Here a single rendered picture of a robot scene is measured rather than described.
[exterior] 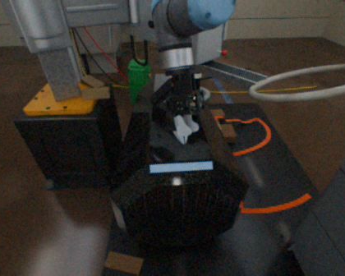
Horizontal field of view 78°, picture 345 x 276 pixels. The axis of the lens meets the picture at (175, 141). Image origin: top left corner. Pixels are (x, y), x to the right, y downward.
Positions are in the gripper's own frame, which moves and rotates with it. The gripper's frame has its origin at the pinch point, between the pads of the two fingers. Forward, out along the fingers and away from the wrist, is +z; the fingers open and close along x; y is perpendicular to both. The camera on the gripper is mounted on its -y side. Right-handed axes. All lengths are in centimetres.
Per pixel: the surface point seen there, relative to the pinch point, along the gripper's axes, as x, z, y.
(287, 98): 39.9, -4.5, 19.6
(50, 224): -13, 80, -136
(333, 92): 43, -5, 33
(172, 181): 19.7, 31.2, -27.0
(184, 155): 30.5, 21.8, -26.0
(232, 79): 64, -11, -14
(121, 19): 64, -60, -95
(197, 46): 60, -31, -31
